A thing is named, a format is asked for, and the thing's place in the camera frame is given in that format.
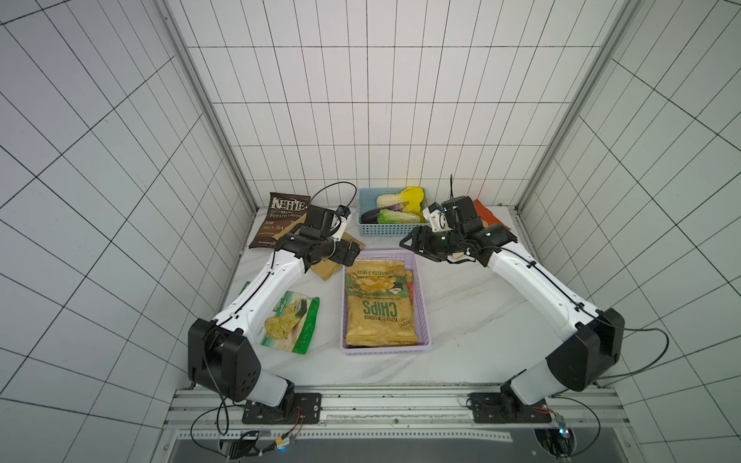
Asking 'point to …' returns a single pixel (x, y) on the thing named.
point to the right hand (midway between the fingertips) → (394, 249)
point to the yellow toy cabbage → (414, 196)
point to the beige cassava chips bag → (486, 216)
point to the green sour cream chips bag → (378, 306)
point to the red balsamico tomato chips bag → (409, 276)
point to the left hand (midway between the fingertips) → (337, 249)
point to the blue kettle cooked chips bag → (326, 269)
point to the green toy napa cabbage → (388, 216)
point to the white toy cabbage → (385, 201)
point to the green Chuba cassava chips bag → (288, 325)
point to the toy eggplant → (370, 216)
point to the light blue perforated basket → (368, 201)
